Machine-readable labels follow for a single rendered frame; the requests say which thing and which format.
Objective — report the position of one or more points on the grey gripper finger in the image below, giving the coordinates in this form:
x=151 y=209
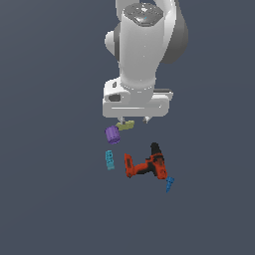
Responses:
x=123 y=120
x=146 y=119

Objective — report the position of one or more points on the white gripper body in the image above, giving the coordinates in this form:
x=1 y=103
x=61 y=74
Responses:
x=136 y=104

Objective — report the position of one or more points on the olive green small object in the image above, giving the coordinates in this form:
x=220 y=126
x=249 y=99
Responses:
x=126 y=125

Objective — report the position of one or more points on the purple cylinder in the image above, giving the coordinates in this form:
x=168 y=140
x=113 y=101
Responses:
x=112 y=134

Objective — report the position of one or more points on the teal perforated block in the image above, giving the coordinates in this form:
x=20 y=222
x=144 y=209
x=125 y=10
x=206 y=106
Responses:
x=110 y=159

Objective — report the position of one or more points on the red and black power drill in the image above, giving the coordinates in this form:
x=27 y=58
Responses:
x=146 y=164

